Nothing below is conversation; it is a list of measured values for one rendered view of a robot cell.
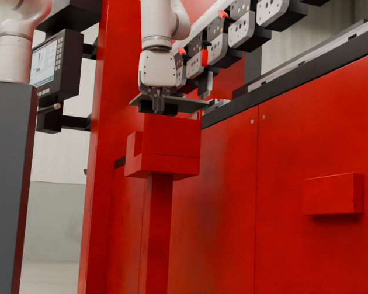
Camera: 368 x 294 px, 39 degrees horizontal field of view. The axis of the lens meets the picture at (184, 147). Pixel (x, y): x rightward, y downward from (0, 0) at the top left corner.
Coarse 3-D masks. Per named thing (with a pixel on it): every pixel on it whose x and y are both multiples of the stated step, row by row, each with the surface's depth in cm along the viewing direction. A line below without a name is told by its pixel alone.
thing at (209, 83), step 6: (210, 72) 200; (198, 78) 209; (204, 78) 202; (210, 78) 199; (198, 84) 208; (204, 84) 201; (210, 84) 199; (198, 90) 207; (204, 90) 201; (210, 90) 199; (204, 96) 202
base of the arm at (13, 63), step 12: (12, 36) 187; (0, 48) 187; (12, 48) 186; (24, 48) 188; (0, 60) 186; (12, 60) 186; (24, 60) 188; (0, 72) 185; (12, 72) 185; (24, 72) 188
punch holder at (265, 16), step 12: (264, 0) 154; (276, 0) 146; (288, 0) 144; (264, 12) 153; (276, 12) 146; (288, 12) 145; (300, 12) 145; (264, 24) 154; (276, 24) 154; (288, 24) 153
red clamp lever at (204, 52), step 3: (201, 42) 188; (204, 42) 188; (207, 42) 188; (204, 45) 188; (207, 45) 189; (204, 48) 188; (204, 51) 187; (207, 51) 188; (204, 54) 187; (207, 54) 188; (201, 57) 188; (204, 57) 187; (207, 57) 188; (201, 60) 188; (204, 60) 187; (207, 60) 188; (201, 63) 187; (204, 63) 187
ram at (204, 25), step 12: (180, 0) 232; (192, 0) 216; (204, 0) 203; (216, 0) 191; (228, 0) 180; (192, 12) 215; (204, 12) 201; (216, 12) 190; (192, 24) 213; (204, 24) 200; (192, 36) 212
